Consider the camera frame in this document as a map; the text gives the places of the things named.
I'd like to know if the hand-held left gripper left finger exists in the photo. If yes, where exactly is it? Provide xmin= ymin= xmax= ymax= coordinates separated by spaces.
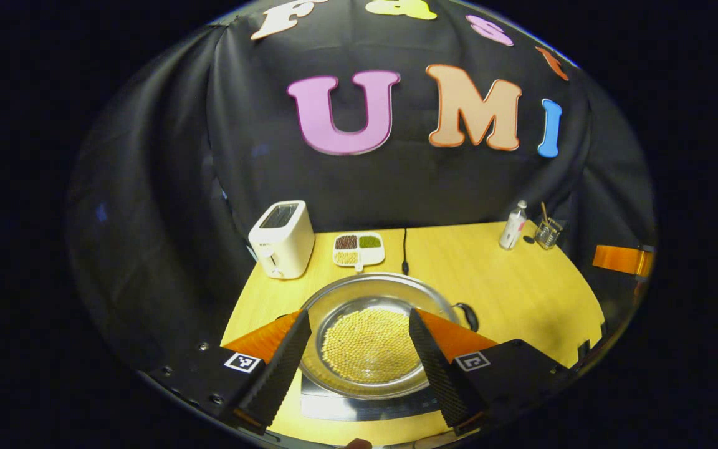
xmin=141 ymin=310 xmax=313 ymax=435

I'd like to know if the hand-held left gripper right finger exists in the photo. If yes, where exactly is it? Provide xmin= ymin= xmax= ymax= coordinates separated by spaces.
xmin=408 ymin=307 xmax=575 ymax=435

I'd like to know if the steel pot with black handle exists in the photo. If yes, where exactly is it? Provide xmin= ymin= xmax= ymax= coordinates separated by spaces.
xmin=299 ymin=273 xmax=479 ymax=400

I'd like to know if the black induction cooktop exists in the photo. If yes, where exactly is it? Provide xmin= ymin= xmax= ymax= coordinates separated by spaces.
xmin=300 ymin=374 xmax=441 ymax=422

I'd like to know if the white bottle with red label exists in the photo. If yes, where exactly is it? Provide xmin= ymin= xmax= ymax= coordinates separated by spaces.
xmin=499 ymin=200 xmax=528 ymax=251

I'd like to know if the white toaster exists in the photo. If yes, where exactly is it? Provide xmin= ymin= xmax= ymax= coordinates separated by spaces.
xmin=248 ymin=200 xmax=315 ymax=279

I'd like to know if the white divided dish of beans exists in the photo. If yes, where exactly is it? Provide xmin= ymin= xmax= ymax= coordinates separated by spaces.
xmin=333 ymin=232 xmax=386 ymax=273

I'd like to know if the black backdrop cloth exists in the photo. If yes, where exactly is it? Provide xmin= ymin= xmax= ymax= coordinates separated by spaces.
xmin=66 ymin=0 xmax=658 ymax=375

